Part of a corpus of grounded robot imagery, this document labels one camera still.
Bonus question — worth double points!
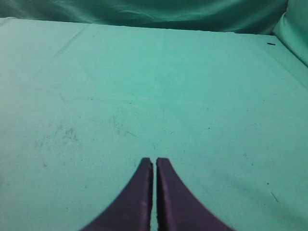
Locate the green cloth table cover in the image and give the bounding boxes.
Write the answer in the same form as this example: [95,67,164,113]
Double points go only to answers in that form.
[0,0,308,231]

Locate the right gripper dark purple left finger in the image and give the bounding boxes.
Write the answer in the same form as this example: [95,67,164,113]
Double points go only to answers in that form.
[83,157,154,231]

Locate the right gripper dark purple right finger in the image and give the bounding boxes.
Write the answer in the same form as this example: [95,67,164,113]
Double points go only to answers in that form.
[156,158,232,231]

